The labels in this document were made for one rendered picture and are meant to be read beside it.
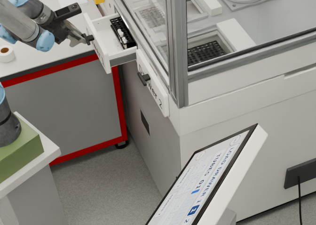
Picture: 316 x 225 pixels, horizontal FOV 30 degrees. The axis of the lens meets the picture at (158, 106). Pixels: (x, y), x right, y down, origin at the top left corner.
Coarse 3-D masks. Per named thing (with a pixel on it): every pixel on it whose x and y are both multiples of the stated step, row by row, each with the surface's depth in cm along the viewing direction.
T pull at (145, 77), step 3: (138, 72) 220; (138, 75) 220; (141, 75) 219; (144, 75) 219; (147, 75) 219; (141, 78) 218; (144, 78) 218; (147, 78) 218; (144, 81) 216; (144, 84) 216
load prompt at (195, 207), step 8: (232, 152) 158; (224, 160) 158; (216, 168) 158; (216, 176) 154; (208, 184) 154; (200, 192) 154; (208, 192) 149; (200, 200) 149; (192, 208) 149; (192, 216) 145; (184, 224) 145
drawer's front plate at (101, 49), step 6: (84, 18) 245; (90, 24) 239; (90, 30) 239; (96, 36) 234; (96, 42) 234; (102, 42) 231; (102, 48) 228; (102, 54) 230; (108, 54) 227; (102, 60) 235; (108, 60) 229; (108, 66) 231; (108, 72) 233
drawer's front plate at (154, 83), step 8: (136, 56) 230; (144, 56) 224; (144, 64) 221; (144, 72) 225; (152, 72) 217; (152, 80) 216; (160, 88) 211; (160, 96) 212; (168, 104) 212; (168, 112) 215
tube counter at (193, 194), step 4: (200, 180) 161; (204, 180) 158; (200, 184) 158; (196, 188) 158; (200, 188) 156; (192, 192) 158; (196, 192) 156; (192, 196) 156; (188, 200) 156; (192, 200) 154; (184, 204) 156; (188, 204) 154; (184, 208) 154; (188, 208) 151; (180, 212) 154; (184, 212) 151; (176, 216) 154; (180, 216) 151; (176, 220) 151; (180, 220) 149; (172, 224) 151; (176, 224) 149
